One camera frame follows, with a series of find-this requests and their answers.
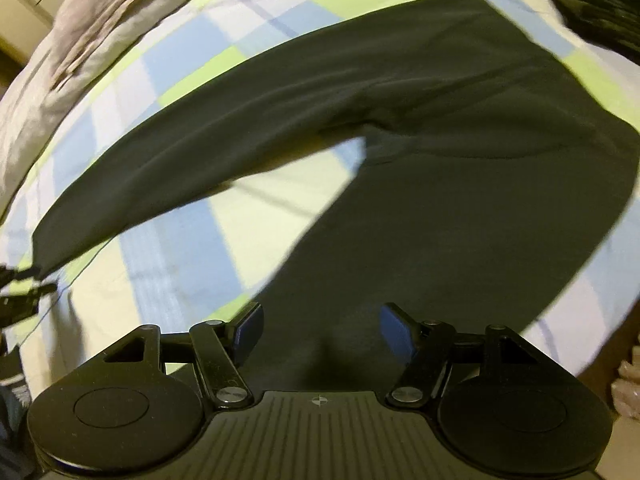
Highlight dark grey garment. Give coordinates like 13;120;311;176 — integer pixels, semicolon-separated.
32;0;639;391

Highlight checked bed sheet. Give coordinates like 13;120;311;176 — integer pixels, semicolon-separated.
1;0;639;396

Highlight white folded quilt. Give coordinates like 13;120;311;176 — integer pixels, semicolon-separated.
1;0;189;210

